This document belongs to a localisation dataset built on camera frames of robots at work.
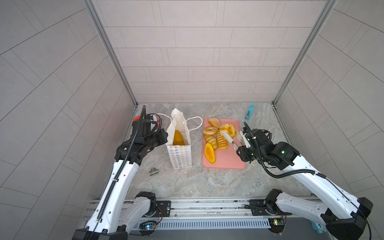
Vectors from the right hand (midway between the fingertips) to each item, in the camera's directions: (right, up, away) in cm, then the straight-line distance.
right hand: (238, 152), depth 72 cm
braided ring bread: (-12, +8, +24) cm, 28 cm away
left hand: (-33, +10, -1) cm, 34 cm away
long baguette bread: (-32, +4, +16) cm, 36 cm away
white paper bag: (-29, -2, 0) cm, 29 cm away
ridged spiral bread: (-5, +1, +18) cm, 19 cm away
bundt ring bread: (-3, +11, +7) cm, 13 cm away
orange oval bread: (-13, -4, +15) cm, 20 cm away
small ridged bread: (-11, +3, +19) cm, 23 cm away
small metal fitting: (-44, -13, +9) cm, 47 cm away
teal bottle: (+15, +19, +30) cm, 39 cm away
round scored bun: (-9, +14, +28) cm, 32 cm away
